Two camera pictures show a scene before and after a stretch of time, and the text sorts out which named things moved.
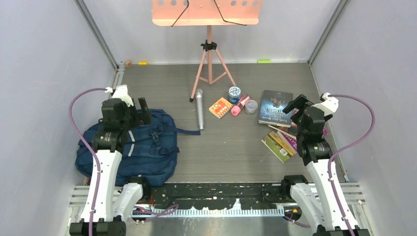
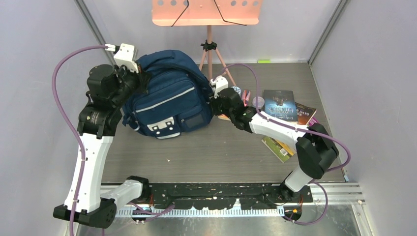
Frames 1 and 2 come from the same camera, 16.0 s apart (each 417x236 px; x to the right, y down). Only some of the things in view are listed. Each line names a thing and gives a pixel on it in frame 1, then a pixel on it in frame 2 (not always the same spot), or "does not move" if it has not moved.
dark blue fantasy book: (271, 111) does not move
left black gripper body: (131, 118) → (130, 82)
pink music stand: (207, 13) does not move
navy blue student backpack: (150, 150) → (177, 98)
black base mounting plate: (219, 196) does not move
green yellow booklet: (280, 145) does not move
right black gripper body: (300, 128) → (218, 108)
